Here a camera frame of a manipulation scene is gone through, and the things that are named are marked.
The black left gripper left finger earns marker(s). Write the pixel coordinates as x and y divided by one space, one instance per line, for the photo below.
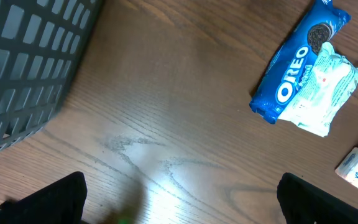
60 202

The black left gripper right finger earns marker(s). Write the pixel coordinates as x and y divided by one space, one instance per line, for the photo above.
302 202

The mint green snack packet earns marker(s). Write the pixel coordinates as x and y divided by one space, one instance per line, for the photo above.
329 85

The blue Oreo packet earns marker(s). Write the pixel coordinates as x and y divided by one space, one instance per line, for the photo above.
292 63

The dark grey plastic basket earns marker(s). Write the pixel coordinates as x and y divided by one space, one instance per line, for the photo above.
41 45

